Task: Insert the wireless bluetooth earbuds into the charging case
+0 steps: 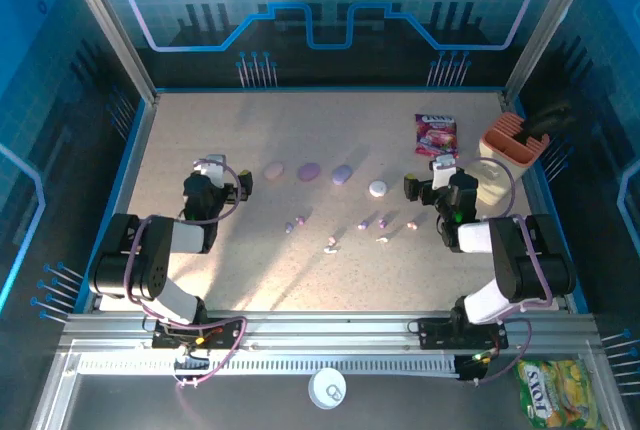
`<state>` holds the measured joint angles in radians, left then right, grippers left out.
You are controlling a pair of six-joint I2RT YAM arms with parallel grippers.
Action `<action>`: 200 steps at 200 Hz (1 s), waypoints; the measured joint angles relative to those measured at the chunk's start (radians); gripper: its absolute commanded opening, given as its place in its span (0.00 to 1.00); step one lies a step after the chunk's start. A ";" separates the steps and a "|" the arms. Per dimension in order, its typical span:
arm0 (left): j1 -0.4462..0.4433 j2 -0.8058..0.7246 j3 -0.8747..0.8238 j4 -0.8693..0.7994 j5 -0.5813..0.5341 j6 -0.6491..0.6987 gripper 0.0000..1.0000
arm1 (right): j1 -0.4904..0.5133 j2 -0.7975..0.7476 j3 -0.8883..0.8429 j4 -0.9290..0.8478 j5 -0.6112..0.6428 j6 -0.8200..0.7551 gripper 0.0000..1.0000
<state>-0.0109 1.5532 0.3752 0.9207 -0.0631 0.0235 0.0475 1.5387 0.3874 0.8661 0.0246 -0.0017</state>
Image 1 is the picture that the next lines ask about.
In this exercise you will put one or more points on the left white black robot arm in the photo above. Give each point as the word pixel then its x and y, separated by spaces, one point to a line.
pixel 145 260

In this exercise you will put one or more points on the aluminium side rail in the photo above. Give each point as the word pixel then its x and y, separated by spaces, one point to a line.
pixel 140 150
pixel 539 200

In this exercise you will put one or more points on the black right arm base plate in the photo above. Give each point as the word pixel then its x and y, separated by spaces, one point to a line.
pixel 432 335

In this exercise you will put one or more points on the white pull tab can lid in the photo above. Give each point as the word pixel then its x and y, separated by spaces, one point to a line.
pixel 327 388

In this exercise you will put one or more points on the pink earbud charging case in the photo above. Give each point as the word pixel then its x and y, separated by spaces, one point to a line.
pixel 273 170

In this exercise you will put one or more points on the aluminium frame post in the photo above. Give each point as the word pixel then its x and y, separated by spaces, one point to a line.
pixel 112 25
pixel 548 25

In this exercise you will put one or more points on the cream terracotta knife block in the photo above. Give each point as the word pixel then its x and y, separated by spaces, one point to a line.
pixel 502 170

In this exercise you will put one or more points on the lavender blue earbud charging case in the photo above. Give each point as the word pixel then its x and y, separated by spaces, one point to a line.
pixel 342 173

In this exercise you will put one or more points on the mauve purple earbud charging case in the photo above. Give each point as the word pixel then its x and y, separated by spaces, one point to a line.
pixel 309 171

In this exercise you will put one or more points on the green yellow candy bag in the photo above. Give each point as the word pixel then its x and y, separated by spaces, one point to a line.
pixel 555 392

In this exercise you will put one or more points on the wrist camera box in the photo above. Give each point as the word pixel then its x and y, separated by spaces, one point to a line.
pixel 215 167
pixel 442 175

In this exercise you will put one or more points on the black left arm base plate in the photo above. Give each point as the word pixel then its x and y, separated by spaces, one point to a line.
pixel 232 337

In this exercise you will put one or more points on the white earbud charging case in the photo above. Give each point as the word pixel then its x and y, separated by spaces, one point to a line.
pixel 378 188

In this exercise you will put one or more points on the aluminium mounting rail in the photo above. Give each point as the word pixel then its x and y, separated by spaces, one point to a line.
pixel 325 327

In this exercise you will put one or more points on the purple candy bag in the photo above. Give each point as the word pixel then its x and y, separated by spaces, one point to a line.
pixel 436 136

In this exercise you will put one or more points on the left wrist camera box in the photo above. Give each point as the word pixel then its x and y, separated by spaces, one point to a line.
pixel 215 167

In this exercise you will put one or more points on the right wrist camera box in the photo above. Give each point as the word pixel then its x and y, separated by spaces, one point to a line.
pixel 442 175

